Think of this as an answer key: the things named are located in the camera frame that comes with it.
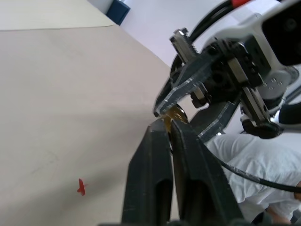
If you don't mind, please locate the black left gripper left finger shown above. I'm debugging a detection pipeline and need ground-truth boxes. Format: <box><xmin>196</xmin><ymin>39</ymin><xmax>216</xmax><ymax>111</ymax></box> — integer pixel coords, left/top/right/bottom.
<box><xmin>121</xmin><ymin>118</ymin><xmax>174</xmax><ymax>224</ymax></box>

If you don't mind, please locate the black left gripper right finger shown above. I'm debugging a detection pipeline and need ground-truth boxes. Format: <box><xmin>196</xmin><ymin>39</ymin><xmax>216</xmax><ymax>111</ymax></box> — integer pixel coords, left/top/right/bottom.
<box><xmin>170</xmin><ymin>119</ymin><xmax>244</xmax><ymax>222</ymax></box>

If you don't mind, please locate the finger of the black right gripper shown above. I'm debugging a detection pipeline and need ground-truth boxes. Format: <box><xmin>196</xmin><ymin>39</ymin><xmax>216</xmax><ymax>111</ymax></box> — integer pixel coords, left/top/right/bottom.
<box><xmin>153</xmin><ymin>50</ymin><xmax>213</xmax><ymax>118</ymax></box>
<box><xmin>189</xmin><ymin>93</ymin><xmax>241</xmax><ymax>144</ymax></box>

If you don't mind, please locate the brass padlock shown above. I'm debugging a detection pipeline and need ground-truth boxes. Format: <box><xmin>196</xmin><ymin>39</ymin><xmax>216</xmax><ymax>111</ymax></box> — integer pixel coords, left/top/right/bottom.
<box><xmin>162</xmin><ymin>105</ymin><xmax>189</xmax><ymax>151</ymax></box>

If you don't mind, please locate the person in white shirt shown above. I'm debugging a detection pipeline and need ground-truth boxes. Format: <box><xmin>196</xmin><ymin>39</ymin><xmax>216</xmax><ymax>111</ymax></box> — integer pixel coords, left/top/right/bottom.
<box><xmin>206</xmin><ymin>133</ymin><xmax>301</xmax><ymax>223</ymax></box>

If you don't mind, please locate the red tape mark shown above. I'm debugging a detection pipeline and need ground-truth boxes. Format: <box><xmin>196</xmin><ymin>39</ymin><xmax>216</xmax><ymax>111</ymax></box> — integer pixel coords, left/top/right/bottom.
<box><xmin>76</xmin><ymin>178</ymin><xmax>88</xmax><ymax>197</ymax></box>

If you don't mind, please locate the dark blue box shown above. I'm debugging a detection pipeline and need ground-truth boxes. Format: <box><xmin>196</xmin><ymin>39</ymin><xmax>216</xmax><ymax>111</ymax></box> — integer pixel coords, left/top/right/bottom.
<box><xmin>105</xmin><ymin>0</ymin><xmax>131</xmax><ymax>26</ymax></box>

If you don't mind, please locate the thin black cable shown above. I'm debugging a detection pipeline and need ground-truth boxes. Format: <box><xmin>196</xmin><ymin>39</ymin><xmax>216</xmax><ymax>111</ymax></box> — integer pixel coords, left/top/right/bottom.
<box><xmin>206</xmin><ymin>145</ymin><xmax>301</xmax><ymax>193</ymax></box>

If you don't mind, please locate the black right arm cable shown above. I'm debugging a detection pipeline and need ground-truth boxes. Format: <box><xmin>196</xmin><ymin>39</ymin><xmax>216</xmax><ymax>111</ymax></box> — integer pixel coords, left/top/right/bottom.
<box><xmin>169</xmin><ymin>0</ymin><xmax>237</xmax><ymax>83</ymax></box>

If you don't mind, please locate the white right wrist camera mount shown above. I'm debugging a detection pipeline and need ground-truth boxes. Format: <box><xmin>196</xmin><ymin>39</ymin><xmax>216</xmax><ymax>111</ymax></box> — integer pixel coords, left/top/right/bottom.
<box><xmin>204</xmin><ymin>0</ymin><xmax>301</xmax><ymax>78</ymax></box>

